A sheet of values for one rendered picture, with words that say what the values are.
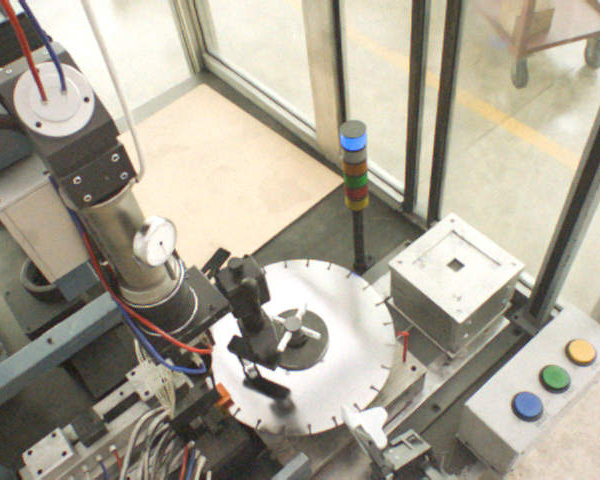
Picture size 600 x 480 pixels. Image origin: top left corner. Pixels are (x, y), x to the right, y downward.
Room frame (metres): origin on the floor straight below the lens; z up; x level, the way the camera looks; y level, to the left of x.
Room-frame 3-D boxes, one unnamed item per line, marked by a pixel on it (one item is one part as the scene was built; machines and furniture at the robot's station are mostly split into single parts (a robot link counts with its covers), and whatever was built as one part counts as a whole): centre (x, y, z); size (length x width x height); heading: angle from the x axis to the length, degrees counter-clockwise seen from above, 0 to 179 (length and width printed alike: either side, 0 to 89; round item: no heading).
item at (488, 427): (0.37, -0.37, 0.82); 0.28 x 0.11 x 0.15; 121
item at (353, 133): (0.75, -0.13, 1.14); 0.05 x 0.04 x 0.03; 31
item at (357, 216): (0.75, -0.13, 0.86); 0.02 x 0.02 x 0.22
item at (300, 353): (0.49, 0.03, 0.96); 0.11 x 0.11 x 0.03
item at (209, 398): (0.39, 0.20, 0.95); 0.10 x 0.03 x 0.07; 121
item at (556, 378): (0.36, -0.38, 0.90); 0.04 x 0.04 x 0.02
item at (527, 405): (0.32, -0.32, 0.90); 0.04 x 0.04 x 0.02
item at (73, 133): (0.53, 0.24, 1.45); 0.35 x 0.07 x 0.28; 31
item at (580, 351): (0.40, -0.44, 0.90); 0.04 x 0.04 x 0.02
